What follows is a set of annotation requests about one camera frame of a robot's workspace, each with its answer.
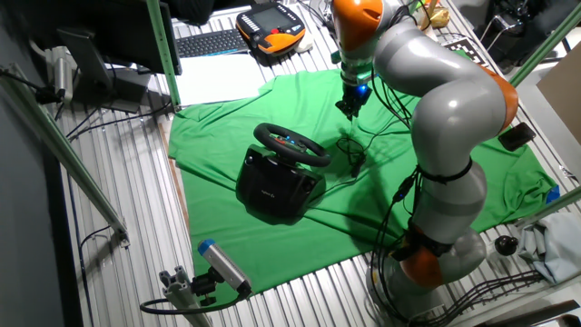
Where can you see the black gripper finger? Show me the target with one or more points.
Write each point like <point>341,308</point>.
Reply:
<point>348,112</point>
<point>355,112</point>

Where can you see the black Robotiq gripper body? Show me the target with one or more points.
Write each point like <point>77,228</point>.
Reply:
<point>354,97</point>

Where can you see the black steering wheel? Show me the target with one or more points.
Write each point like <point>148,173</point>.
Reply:
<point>290,156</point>

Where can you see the black Logitech wheel base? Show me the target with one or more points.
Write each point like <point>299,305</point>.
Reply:
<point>272,191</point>

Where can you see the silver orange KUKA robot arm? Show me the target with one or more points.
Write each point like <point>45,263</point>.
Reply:
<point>454,104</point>

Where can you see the dark sleeved person forearm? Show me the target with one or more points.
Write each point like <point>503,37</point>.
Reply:
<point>190,11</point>

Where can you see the white rounded object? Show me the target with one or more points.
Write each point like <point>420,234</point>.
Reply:
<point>306,44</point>

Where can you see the orange black teach pendant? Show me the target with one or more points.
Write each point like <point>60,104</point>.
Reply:
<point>272,20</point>

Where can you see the yellowish crumpled bag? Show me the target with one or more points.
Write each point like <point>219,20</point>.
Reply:
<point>439,18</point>

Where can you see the black white marker board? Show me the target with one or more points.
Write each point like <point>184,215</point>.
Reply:
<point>465,47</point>

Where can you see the white paper sheet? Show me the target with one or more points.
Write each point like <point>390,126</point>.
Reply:
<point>218,79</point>

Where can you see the black keyboard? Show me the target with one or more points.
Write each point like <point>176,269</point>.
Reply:
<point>209,43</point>

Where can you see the green cloth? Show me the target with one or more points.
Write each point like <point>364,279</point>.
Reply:
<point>272,254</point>

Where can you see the small black flat box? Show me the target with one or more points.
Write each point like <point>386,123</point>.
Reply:
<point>516,136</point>

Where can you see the black office chair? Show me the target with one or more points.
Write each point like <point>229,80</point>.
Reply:
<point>522,27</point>

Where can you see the black round knob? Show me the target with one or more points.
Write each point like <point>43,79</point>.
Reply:
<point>506,245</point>

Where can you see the brown cardboard sheet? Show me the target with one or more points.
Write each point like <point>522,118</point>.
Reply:
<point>565,95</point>

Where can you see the black monitor with stand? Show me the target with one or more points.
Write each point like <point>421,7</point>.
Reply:
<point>127,32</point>

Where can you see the grey crumpled cloth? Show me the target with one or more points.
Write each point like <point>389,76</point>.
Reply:
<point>554,245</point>

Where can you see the green upright frame post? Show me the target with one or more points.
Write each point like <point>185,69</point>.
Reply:
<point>163,54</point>

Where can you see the silver camera with blue cap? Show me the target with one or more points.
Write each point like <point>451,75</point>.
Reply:
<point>224,265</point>

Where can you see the green slanted frame bar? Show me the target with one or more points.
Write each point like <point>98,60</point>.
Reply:
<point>59,147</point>
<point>544,45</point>
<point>554,204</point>

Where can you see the black camera ball mount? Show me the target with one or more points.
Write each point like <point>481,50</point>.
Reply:
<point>203,285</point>

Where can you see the aluminium profile camera post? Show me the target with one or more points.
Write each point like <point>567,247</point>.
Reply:
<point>179,290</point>

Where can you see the silver cylindrical camera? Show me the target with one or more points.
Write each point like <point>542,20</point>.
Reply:
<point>61,75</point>

